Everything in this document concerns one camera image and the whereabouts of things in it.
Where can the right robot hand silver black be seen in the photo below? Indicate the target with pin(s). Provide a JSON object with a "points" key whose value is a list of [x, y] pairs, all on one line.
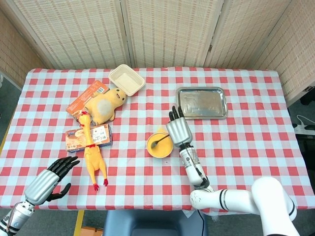
{"points": [[178, 131]]}

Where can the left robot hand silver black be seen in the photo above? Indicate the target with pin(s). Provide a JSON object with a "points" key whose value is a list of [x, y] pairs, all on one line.
{"points": [[40, 185]]}

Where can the small dark metal spoon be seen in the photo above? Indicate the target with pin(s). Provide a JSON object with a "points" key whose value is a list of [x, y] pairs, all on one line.
{"points": [[154, 143]]}

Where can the blue robot base seat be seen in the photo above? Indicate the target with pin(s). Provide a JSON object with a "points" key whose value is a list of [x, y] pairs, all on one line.
{"points": [[147, 223]]}

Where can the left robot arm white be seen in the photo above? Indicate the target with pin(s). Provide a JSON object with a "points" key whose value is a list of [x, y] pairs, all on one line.
{"points": [[16, 217]]}

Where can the yellow bowl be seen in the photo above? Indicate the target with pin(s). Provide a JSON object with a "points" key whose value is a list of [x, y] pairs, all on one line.
{"points": [[163, 148]]}

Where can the rectangular metal tray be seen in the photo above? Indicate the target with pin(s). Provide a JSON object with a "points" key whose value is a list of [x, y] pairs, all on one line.
{"points": [[204, 103]]}

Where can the yellow rubber chicken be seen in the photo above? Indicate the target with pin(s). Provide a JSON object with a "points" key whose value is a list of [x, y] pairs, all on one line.
{"points": [[93, 159]]}

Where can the orange box on floor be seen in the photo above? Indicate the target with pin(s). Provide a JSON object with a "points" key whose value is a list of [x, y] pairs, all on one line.
{"points": [[92, 231]]}

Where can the red white checkered tablecloth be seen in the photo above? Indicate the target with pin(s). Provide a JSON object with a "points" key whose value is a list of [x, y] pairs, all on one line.
{"points": [[246, 152]]}

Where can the beige takeaway food container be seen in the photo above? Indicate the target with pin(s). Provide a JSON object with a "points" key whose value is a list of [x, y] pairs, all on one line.
{"points": [[126, 79]]}

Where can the blue orange food box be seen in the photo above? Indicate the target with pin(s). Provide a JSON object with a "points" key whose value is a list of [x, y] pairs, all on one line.
{"points": [[101, 136]]}

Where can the yellow plush toy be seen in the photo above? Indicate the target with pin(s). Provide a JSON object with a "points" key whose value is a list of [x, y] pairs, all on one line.
{"points": [[104, 107]]}

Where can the flat orange cardboard box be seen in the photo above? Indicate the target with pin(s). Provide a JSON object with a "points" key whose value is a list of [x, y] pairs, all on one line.
{"points": [[85, 97]]}

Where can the woven folding screen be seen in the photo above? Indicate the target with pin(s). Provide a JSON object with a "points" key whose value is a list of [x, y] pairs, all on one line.
{"points": [[167, 32]]}

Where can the white power strip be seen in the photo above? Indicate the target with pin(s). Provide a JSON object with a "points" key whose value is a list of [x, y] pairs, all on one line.
{"points": [[304, 128]]}

